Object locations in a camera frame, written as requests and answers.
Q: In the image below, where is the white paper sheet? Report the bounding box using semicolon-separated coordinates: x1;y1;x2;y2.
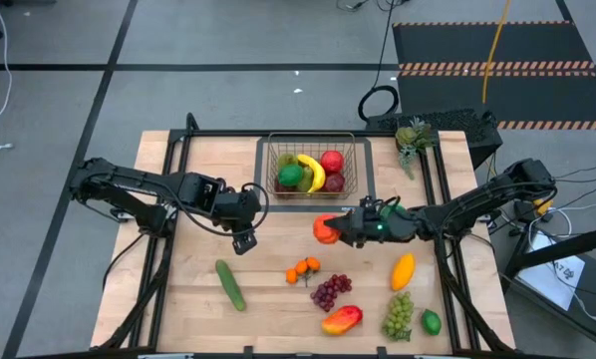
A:
516;231;586;310

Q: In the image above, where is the red and yellow mango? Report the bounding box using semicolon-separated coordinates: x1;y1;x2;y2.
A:
320;304;365;337

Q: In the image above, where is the metal wire basket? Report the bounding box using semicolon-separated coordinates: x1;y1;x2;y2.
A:
265;132;359;200

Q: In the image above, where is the green succulent plant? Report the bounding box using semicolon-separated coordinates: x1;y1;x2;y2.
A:
395;117;437;180

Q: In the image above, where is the green grape bunch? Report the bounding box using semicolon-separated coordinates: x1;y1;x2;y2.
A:
381;290;416;343

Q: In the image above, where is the yellow hanging cable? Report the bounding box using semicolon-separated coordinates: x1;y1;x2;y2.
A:
480;0;512;105

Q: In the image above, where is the yellow banana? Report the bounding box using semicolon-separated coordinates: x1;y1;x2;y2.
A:
296;153;327;194

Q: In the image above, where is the black-bordered silicone baking mat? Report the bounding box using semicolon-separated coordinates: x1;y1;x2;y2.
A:
251;137;378;214

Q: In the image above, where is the bright red round fruit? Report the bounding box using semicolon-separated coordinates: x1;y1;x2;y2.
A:
320;150;346;175

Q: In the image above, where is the yellow connector plug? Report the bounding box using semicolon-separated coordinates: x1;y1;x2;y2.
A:
531;197;554;216

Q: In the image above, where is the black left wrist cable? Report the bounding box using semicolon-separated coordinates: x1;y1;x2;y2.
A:
175;181;271;239

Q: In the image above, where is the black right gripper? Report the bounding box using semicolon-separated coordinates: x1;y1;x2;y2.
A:
324;197;422;246

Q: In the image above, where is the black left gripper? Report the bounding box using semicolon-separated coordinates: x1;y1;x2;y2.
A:
212;187;263;256

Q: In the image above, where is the orange-red mini pumpkin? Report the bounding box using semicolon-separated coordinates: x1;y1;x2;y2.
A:
312;213;343;245

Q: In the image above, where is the large green lime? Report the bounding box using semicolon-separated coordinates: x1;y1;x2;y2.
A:
277;163;305;188

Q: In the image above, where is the black cable bundle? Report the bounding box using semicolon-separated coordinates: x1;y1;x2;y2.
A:
335;0;409;12

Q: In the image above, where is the black metal stand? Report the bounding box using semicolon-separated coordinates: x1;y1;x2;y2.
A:
499;226;596;350

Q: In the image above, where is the yellow-orange mango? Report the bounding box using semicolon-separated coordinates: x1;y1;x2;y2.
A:
390;252;418;292

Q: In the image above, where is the black aluminium table frame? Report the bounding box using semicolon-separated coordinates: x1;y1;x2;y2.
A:
96;112;516;359

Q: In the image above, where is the black hanging cable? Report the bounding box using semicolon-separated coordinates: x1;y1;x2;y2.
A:
356;0;400;124

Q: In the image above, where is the black hazard-striped floor mat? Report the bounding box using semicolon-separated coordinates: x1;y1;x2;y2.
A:
392;20;596;132

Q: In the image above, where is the orange tangerine bunch with stems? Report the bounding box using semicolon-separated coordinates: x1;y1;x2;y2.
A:
285;256;323;288

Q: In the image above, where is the red grape bunch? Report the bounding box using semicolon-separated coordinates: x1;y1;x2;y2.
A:
310;273;354;313

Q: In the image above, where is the green cucumber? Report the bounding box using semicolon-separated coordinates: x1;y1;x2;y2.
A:
214;258;248;313

